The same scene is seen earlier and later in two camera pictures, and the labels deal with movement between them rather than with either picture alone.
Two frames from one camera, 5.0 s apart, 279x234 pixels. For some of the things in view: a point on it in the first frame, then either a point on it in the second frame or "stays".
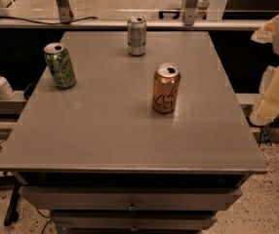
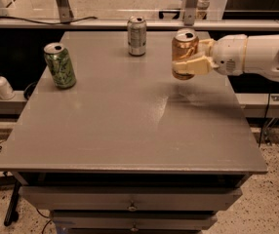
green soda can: [60, 64] stays
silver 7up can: [137, 35] stays
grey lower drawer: [133, 220] stays
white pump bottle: [3, 85] stays
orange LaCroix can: [166, 88] → [184, 45]
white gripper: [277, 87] → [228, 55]
